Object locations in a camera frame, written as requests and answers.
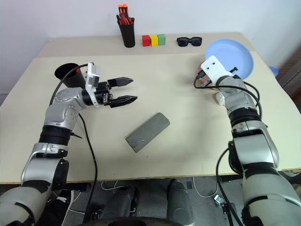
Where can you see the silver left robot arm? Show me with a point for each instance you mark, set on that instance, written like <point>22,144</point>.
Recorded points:
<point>58,110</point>

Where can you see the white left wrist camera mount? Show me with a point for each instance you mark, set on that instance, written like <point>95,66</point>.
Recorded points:
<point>92,75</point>

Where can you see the yellow cube block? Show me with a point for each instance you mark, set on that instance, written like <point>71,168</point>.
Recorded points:
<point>154,40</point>

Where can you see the white lumpy object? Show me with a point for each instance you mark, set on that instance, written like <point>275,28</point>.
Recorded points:
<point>219,99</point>

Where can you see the black sunglasses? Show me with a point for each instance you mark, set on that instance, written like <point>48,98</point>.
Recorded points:
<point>182,42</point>

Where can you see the green cube block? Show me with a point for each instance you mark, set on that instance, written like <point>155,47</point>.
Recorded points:
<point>161,40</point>

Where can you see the red cube block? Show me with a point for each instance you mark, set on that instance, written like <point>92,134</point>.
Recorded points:
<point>146,41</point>

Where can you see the dark brown slatted furniture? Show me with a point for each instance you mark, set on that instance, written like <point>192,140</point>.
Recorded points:
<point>294,75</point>

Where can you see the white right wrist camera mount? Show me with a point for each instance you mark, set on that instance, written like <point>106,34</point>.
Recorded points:
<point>216,68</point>

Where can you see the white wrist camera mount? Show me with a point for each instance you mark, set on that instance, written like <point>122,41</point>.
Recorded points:
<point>216,68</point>
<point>92,75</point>

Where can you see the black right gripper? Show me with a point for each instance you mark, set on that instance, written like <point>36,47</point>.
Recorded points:
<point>236,75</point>

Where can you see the light blue plate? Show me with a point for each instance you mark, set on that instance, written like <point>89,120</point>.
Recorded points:
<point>235,54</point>

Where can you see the blue plastic container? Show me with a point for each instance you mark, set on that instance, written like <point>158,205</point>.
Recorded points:
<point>274,71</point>

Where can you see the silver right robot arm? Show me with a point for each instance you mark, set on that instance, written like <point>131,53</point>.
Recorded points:
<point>242,101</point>

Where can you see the dark grey rounded shape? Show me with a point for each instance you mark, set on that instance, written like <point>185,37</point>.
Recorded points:
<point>179,202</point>
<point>120,202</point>

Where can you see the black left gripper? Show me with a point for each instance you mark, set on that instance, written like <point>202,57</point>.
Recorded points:
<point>103,94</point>

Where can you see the grey glasses case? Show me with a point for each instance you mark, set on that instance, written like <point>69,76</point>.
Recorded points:
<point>147,131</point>

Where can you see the black pen cup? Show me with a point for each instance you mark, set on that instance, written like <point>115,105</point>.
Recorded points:
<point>128,35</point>

